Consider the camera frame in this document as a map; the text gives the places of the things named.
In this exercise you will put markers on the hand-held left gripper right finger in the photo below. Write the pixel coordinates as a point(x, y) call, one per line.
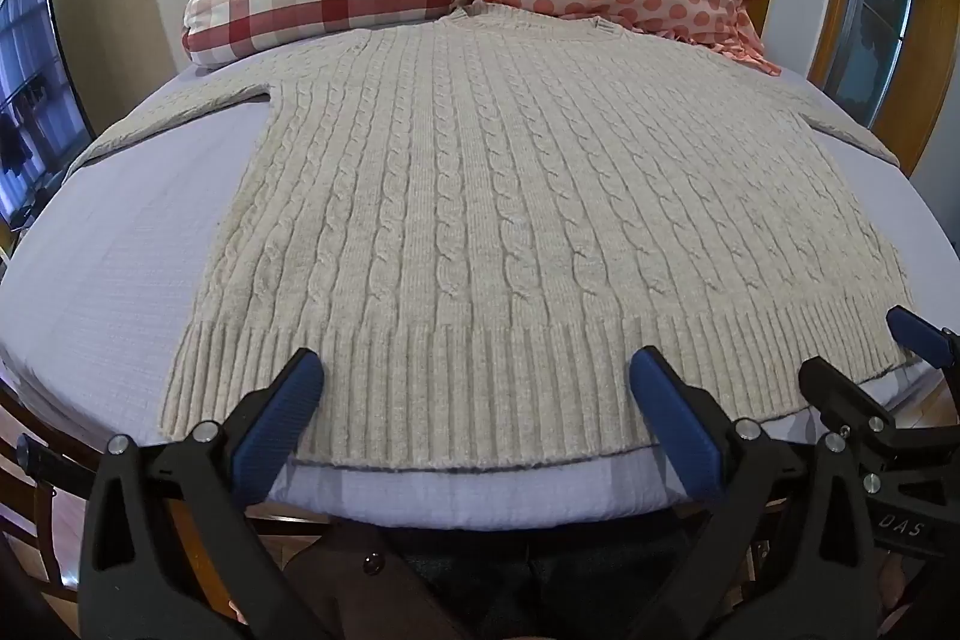
point(676, 424)

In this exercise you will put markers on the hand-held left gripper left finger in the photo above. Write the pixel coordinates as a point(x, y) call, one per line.
point(276, 424)

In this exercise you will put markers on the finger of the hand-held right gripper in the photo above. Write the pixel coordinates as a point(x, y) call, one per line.
point(918, 335)
point(841, 394)

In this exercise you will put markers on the lavender bed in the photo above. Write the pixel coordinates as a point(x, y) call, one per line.
point(150, 250)

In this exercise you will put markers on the wooden chair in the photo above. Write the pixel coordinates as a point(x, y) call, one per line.
point(30, 490)

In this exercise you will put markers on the television screen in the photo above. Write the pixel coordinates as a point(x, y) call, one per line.
point(37, 85)

